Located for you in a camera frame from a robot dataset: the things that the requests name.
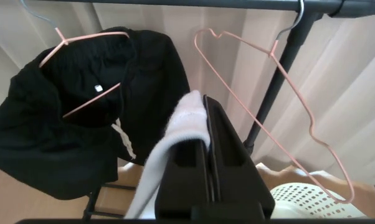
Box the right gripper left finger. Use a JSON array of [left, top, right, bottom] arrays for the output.
[[154, 138, 212, 220]]

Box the black clothes rack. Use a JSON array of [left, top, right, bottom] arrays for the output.
[[34, 0, 375, 220]]

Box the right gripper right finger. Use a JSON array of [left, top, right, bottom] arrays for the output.
[[202, 95, 275, 220]]

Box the white laundry basket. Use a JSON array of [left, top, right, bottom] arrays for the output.
[[270, 182, 368, 220]]

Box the black garment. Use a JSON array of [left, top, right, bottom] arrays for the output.
[[0, 26, 191, 200]]

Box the white garment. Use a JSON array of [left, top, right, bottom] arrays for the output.
[[123, 90, 212, 220]]

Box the pink clothes hanger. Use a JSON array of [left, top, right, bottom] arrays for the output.
[[193, 0, 356, 205], [21, 0, 131, 119]]

